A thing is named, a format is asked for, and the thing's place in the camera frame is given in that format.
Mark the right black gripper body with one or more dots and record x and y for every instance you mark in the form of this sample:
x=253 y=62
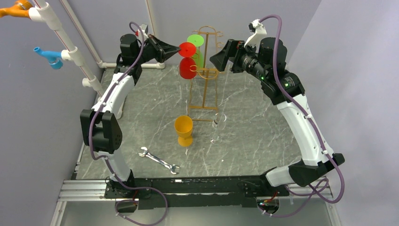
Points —
x=247 y=60

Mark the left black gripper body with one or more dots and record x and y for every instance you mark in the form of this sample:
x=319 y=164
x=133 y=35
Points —
x=149 y=52

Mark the red plastic wine glass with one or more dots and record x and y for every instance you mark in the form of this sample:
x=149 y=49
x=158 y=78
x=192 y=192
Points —
x=187 y=66

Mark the clear wine glass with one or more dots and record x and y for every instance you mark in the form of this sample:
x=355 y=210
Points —
x=218 y=124

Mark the orange plastic wine glass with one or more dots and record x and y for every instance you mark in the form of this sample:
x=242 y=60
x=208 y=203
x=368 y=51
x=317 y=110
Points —
x=183 y=126

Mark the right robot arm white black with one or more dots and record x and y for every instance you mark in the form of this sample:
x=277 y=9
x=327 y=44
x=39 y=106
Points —
x=288 y=95

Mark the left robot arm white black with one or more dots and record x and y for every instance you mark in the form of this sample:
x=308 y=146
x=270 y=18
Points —
x=100 y=129

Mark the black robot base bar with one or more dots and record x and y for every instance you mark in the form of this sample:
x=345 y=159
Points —
x=195 y=191

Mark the green plastic wine glass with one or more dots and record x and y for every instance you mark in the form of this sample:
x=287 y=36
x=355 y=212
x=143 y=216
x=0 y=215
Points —
x=197 y=40

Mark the blue pipe fitting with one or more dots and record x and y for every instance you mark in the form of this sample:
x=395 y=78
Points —
x=54 y=58

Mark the silver open-end wrench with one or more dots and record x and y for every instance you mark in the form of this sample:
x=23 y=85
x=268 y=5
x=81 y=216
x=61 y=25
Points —
x=174 y=169

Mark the orange pipe fitting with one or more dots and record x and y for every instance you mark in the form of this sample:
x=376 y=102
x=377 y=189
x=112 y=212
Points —
x=19 y=9

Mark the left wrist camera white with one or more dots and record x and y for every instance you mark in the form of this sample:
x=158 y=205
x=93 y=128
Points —
x=142 y=30

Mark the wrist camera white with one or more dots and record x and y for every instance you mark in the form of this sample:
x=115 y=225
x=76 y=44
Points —
x=258 y=33
x=142 y=30

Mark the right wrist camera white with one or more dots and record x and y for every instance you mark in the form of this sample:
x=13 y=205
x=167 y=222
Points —
x=258 y=33

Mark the gold wire wine glass rack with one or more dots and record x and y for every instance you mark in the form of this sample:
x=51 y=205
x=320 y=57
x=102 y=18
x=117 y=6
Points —
x=203 y=93

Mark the white PVC pipe frame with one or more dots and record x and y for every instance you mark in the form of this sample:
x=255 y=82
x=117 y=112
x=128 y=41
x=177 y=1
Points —
x=43 y=12

